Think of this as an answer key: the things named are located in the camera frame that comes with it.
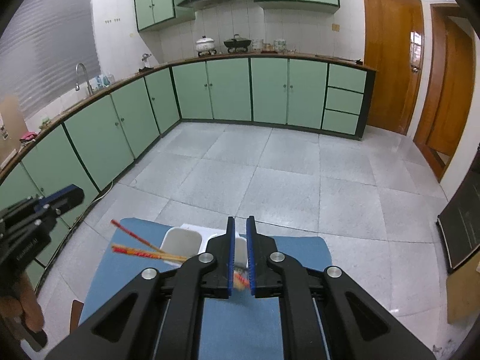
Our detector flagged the red-tipped bamboo chopstick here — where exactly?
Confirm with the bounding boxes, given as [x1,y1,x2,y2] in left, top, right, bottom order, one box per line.
[112,247,187,265]
[110,219,164,253]
[233,271,250,291]
[111,244,190,263]

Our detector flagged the chrome kitchen faucet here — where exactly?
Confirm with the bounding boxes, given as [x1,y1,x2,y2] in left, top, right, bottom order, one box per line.
[75,63,94,96]

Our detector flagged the green lower kitchen cabinets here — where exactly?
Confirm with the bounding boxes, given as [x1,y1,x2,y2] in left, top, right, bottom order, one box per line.
[1,55,377,284]

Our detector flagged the person's left hand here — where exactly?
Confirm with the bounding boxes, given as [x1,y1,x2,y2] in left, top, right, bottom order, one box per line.
[1,272,45,332]

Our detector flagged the pink cloth on counter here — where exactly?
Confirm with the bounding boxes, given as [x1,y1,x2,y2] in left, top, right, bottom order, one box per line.
[19,132,38,144]

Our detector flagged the wooden stool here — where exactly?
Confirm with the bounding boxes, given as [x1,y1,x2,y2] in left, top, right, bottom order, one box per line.
[69,299,84,333]

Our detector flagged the white twin utensil holder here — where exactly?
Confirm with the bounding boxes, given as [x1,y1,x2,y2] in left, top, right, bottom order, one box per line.
[160,223,248,268]

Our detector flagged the brown cardboard water purifier box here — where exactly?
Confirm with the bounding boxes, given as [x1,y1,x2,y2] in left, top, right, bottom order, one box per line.
[0,95,28,169]

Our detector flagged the black glass disinfection cabinet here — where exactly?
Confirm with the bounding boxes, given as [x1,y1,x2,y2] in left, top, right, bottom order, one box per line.
[436,168,480,275]

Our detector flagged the silver kettle on counter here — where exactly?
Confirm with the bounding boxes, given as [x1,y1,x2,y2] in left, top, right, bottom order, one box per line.
[138,53,152,72]

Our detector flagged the grey window blind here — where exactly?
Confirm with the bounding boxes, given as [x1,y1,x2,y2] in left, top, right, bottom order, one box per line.
[1,0,101,118]

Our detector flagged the white enamel pot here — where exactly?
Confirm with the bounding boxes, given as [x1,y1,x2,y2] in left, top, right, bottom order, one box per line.
[195,36,217,57]

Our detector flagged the black wok with lid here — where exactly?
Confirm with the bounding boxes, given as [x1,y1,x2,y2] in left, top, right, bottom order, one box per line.
[224,34,251,54]

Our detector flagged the open wooden door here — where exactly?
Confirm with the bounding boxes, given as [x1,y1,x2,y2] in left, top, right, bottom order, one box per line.
[413,3,477,180]

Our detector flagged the patterned ceramic jar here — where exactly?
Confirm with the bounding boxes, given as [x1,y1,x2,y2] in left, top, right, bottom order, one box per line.
[273,39,287,53]

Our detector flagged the closed wooden door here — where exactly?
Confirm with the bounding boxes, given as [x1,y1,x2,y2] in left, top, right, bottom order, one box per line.
[364,0,425,135]

